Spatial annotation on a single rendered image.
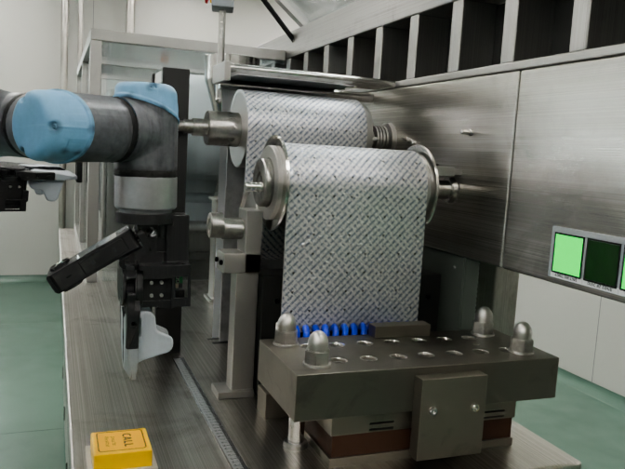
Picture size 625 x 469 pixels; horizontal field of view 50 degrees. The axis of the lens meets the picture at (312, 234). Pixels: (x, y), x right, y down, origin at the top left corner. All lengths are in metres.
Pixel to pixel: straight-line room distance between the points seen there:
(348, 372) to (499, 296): 0.58
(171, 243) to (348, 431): 0.33
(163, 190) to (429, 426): 0.45
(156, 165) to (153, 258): 0.12
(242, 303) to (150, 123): 0.39
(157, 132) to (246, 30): 6.03
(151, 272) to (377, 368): 0.31
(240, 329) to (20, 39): 5.62
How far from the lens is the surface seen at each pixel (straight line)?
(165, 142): 0.82
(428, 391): 0.90
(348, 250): 1.04
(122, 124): 0.78
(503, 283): 1.37
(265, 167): 1.02
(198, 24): 6.72
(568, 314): 4.46
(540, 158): 1.01
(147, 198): 0.81
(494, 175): 1.09
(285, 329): 0.94
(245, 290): 1.08
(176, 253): 0.85
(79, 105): 0.75
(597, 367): 4.33
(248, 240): 1.06
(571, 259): 0.95
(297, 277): 1.01
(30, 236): 6.56
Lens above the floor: 1.30
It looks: 7 degrees down
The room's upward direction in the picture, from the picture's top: 3 degrees clockwise
